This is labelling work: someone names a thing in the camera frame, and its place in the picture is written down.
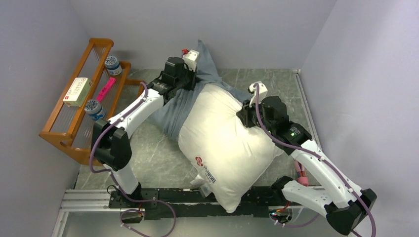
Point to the blue white round jar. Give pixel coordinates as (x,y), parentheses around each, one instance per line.
(113,66)

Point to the blue grey pillow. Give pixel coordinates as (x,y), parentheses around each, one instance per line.
(172,115)

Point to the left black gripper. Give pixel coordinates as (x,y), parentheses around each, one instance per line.
(192,78)

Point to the white cardboard box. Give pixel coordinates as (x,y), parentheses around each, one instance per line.
(77,92)

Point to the black base crossbar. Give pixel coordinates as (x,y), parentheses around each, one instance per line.
(257,202)

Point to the pink marker pen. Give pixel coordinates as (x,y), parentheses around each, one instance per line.
(105,89)

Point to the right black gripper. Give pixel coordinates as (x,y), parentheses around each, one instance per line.
(244,114)

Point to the pink small bottle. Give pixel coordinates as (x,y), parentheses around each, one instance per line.
(301,174)

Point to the wooden slatted rack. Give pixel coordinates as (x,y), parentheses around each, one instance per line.
(92,92)

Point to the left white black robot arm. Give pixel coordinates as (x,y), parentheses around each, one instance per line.
(111,138)

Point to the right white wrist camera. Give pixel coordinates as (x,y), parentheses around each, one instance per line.
(258,91)

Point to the white pillow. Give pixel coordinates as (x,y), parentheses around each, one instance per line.
(228,156)

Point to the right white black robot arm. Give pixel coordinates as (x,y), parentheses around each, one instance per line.
(343,203)

